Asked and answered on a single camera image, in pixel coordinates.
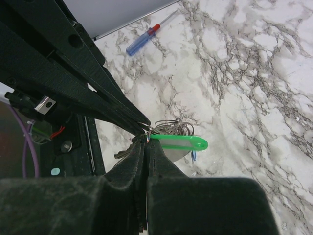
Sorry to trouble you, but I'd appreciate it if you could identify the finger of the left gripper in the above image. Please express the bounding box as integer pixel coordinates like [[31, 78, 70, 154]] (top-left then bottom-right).
[[12, 0, 150, 127], [0, 24, 143, 135]]

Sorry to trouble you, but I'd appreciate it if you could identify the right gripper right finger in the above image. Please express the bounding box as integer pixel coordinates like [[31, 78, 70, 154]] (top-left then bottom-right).
[[146, 140, 279, 235]]

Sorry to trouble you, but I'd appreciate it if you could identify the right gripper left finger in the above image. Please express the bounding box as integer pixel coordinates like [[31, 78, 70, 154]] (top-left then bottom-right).
[[0, 140, 147, 235]]

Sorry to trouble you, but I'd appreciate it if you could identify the small wire key ring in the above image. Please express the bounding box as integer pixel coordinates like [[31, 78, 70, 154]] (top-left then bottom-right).
[[140, 118, 195, 137]]

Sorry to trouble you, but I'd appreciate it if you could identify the silver metal key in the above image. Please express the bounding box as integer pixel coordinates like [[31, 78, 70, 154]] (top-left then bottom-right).
[[114, 143, 134, 159]]

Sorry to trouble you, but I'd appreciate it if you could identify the red blue screwdriver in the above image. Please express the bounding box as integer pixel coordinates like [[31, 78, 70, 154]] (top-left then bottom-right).
[[126, 10, 178, 56]]

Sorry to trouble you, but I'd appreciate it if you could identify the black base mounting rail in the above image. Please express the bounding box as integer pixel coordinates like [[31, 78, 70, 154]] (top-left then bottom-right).
[[39, 115, 106, 177]]

